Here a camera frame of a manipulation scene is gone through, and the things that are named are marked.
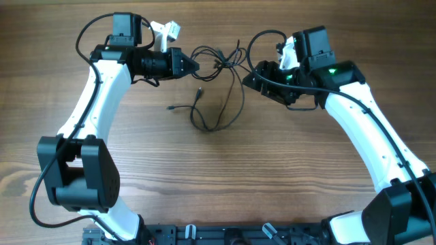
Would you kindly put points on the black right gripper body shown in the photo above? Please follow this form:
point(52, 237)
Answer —
point(292, 76)

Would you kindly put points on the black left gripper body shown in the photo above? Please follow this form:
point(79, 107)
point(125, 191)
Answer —
point(160, 65)

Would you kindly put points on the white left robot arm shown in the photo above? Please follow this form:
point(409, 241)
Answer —
point(78, 171)

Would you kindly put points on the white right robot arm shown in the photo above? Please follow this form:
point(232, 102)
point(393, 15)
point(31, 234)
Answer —
point(403, 209)

